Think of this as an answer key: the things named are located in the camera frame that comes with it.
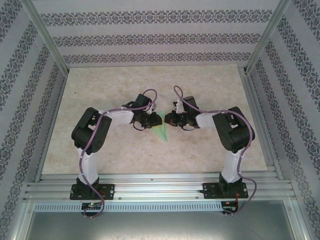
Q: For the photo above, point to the right white camera bracket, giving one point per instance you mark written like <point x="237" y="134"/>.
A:
<point x="178" y="106"/>

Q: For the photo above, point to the small circuit board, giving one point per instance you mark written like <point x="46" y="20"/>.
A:
<point x="228" y="203"/>
<point x="91" y="205"/>

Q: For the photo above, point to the green paper sheet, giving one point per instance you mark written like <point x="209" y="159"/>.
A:
<point x="162" y="132"/>

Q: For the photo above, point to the grey metal sheet panel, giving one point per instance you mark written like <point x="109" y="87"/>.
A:
<point x="160" y="225"/>

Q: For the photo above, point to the aluminium frame post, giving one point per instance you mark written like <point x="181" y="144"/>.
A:
<point x="45" y="32"/>
<point x="268" y="32"/>

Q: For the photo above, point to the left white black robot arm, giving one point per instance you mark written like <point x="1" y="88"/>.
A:
<point x="90" y="170"/>

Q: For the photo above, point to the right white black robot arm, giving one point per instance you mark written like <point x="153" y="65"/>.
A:
<point x="231" y="170"/>

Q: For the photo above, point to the wide aluminium mounting rail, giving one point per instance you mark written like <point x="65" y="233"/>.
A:
<point x="160" y="187"/>

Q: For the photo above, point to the aluminium side rail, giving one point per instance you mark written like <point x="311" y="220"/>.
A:
<point x="260" y="125"/>
<point x="51" y="125"/>

